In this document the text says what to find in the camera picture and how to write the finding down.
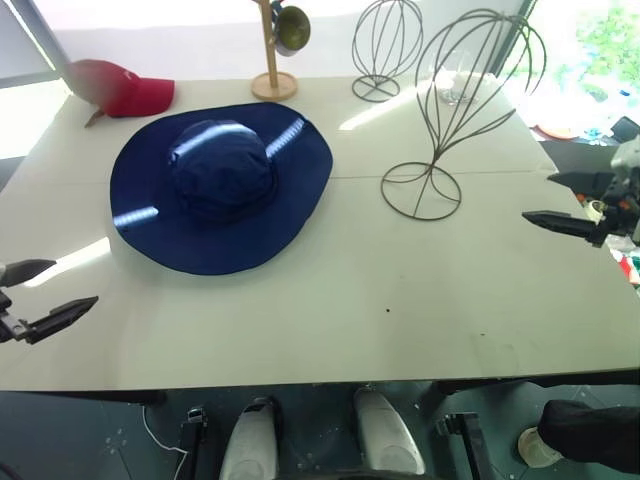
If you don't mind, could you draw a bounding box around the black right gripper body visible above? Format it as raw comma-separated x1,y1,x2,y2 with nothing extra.
589,171,640,249

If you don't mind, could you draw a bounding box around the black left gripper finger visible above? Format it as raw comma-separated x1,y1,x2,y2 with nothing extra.
3,258,58,288
23,295,100,346

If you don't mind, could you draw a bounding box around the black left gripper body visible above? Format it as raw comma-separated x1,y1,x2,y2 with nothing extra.
0,288,30,344

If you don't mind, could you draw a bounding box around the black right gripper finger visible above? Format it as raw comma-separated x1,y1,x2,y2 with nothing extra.
521,210,602,247
546,171,614,196

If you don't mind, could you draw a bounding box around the blue wide-brim hat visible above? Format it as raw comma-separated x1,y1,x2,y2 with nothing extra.
108,102,335,277

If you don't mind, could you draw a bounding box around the wooden mug tree stand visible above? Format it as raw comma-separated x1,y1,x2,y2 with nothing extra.
250,0,299,102

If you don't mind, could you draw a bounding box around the white tape roll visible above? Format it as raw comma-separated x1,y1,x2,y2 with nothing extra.
581,198,608,222

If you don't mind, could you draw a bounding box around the orange plate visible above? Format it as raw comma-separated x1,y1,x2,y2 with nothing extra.
531,124,579,140

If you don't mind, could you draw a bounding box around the clear drinking glass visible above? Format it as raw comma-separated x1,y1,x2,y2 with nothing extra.
436,49,482,107

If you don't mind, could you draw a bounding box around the red baseball cap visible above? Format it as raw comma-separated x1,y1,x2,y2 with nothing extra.
66,59,176,119

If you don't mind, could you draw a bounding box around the black cloth-covered shape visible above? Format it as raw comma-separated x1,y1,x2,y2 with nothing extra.
538,398,640,474

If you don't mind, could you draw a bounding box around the silver left robot foot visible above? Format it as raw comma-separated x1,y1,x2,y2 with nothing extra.
218,396,282,480

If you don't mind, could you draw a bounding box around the silver robot foot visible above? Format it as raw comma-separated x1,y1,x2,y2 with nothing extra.
218,396,282,480
351,386,427,477

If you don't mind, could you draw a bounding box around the white round cup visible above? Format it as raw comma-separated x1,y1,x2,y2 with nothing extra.
516,424,565,469

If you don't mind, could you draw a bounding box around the silver right robot foot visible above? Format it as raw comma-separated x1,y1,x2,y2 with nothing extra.
351,386,427,477

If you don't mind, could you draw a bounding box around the green mug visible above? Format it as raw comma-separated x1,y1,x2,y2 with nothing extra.
272,2,312,57

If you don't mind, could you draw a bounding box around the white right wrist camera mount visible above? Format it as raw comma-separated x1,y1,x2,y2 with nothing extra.
610,141,640,177

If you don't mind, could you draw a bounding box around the large wire hat stand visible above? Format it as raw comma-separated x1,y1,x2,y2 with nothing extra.
380,8,548,220

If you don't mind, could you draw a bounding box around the white floor cable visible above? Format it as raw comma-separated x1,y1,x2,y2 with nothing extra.
141,403,189,456

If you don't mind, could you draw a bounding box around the black metal frame leg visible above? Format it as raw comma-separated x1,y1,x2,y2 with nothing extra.
177,406,208,480
435,411,490,480

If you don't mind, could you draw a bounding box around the small wire hat stand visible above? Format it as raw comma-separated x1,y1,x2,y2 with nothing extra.
351,0,425,104

